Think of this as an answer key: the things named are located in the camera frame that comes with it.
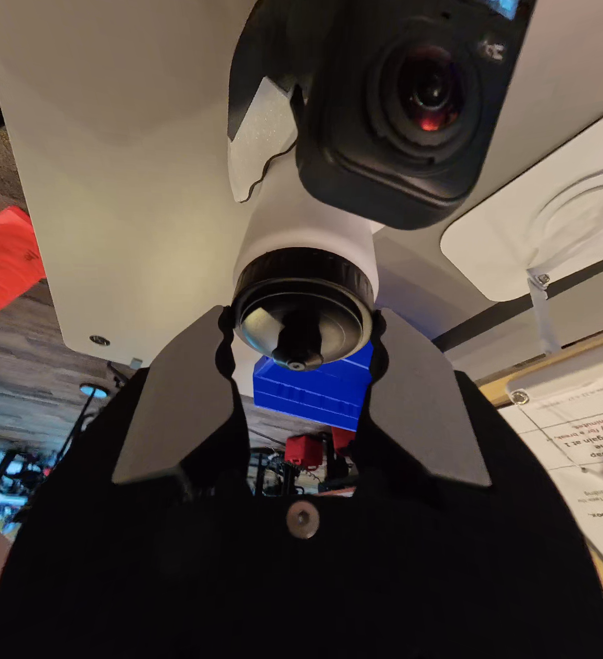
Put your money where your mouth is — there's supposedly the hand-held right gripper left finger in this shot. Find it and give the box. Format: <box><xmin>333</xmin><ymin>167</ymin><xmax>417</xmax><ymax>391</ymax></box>
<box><xmin>111</xmin><ymin>306</ymin><xmax>251</xmax><ymax>489</ymax></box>

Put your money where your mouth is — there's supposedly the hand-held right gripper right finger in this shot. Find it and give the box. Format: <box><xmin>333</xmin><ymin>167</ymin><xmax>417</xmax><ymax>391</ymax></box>
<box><xmin>355</xmin><ymin>309</ymin><xmax>493</xmax><ymax>491</ymax></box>

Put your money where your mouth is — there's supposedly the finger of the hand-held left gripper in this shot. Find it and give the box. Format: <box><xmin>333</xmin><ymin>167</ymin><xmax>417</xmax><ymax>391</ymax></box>
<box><xmin>226</xmin><ymin>74</ymin><xmax>303</xmax><ymax>205</ymax></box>

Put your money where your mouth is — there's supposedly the white bottle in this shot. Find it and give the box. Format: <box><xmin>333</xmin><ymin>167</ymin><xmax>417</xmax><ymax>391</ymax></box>
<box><xmin>232</xmin><ymin>165</ymin><xmax>379</xmax><ymax>299</ymax></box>

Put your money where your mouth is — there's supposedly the blue plastic bin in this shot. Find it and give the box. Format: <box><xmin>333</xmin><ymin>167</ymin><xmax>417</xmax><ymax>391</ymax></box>
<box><xmin>252</xmin><ymin>343</ymin><xmax>375</xmax><ymax>433</ymax></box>

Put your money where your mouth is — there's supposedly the black bottle lid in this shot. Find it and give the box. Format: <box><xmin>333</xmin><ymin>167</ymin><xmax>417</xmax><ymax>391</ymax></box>
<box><xmin>230</xmin><ymin>250</ymin><xmax>376</xmax><ymax>372</ymax></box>

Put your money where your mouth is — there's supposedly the wooden display board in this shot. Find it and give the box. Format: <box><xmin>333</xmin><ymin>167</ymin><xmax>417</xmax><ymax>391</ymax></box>
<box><xmin>478</xmin><ymin>322</ymin><xmax>603</xmax><ymax>604</ymax></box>

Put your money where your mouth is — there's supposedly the black round base pole stand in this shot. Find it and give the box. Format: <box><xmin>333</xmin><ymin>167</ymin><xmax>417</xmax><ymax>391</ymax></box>
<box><xmin>49</xmin><ymin>381</ymin><xmax>113</xmax><ymax>466</ymax></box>

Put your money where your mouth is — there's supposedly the red container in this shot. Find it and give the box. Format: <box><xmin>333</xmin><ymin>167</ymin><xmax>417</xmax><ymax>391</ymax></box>
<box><xmin>283</xmin><ymin>428</ymin><xmax>357</xmax><ymax>470</ymax></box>

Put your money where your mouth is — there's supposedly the printed paper sheet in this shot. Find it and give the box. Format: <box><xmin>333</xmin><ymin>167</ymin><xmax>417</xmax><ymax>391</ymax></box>
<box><xmin>498</xmin><ymin>361</ymin><xmax>603</xmax><ymax>590</ymax></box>

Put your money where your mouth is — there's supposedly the clear round stand foot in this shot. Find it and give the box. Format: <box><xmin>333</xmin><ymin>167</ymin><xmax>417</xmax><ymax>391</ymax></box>
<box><xmin>528</xmin><ymin>169</ymin><xmax>603</xmax><ymax>260</ymax></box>

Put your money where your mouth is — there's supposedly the orange traffic cone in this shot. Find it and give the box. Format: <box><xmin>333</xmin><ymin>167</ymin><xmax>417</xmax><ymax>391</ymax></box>
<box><xmin>0</xmin><ymin>205</ymin><xmax>48</xmax><ymax>324</ymax></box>

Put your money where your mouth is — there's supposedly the white stand post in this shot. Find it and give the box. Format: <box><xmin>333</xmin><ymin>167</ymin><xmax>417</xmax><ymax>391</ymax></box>
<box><xmin>526</xmin><ymin>270</ymin><xmax>564</xmax><ymax>357</ymax></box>

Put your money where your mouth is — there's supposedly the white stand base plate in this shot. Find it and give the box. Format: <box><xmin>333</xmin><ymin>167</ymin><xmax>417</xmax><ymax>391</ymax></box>
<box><xmin>440</xmin><ymin>98</ymin><xmax>603</xmax><ymax>303</ymax></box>

